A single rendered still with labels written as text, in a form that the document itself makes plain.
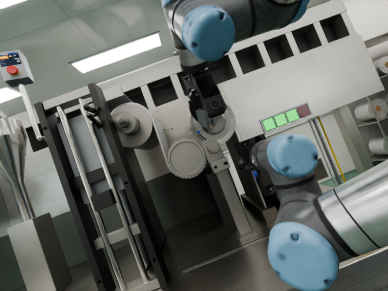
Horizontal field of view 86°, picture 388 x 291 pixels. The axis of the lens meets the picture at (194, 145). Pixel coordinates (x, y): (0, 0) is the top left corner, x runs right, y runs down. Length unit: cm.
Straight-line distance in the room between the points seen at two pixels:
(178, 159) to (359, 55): 106
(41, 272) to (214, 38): 88
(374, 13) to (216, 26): 483
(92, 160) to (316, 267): 53
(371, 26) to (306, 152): 465
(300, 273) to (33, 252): 83
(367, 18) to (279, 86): 396
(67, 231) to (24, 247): 27
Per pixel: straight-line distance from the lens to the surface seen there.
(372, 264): 52
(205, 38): 35
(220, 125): 66
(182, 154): 66
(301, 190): 41
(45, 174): 120
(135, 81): 109
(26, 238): 95
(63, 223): 119
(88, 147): 63
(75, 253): 120
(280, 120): 109
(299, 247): 29
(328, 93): 124
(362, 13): 501
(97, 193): 62
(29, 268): 97
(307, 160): 39
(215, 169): 60
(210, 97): 49
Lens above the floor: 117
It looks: 3 degrees up
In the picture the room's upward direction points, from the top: 21 degrees counter-clockwise
